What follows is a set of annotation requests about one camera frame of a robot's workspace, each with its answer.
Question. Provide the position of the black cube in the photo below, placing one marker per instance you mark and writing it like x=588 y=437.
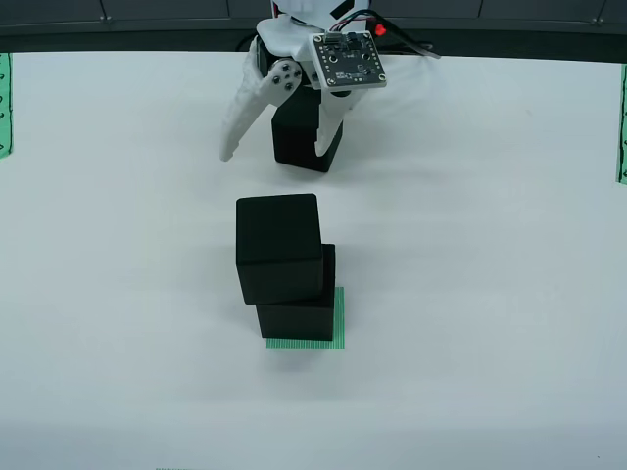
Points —
x=279 y=245
x=294 y=320
x=294 y=142

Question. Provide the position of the orange black table clamp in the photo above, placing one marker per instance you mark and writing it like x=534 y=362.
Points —
x=381 y=31

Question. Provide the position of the dark cabinet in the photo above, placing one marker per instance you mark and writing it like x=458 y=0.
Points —
x=147 y=19

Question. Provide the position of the green striped square marker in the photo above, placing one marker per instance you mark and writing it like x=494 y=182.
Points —
x=339 y=323

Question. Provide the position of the green paper strip with arrows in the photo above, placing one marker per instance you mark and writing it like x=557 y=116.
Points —
x=622 y=127
x=5 y=108

